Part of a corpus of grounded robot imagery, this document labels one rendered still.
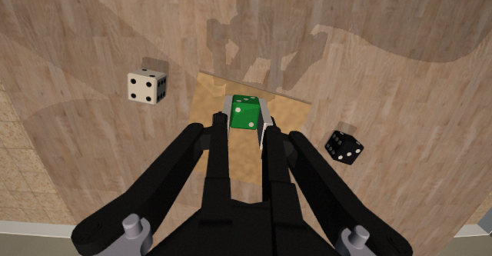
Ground white die with black pips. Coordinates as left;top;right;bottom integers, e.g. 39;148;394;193
127;68;167;105

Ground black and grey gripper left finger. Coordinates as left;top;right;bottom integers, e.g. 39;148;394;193
71;95;234;256

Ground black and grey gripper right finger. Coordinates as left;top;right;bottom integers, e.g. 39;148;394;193
257;98;413;256

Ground tan mat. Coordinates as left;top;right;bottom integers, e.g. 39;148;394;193
188;71;312;185

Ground green die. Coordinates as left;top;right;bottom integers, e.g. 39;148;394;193
230;95;260;130

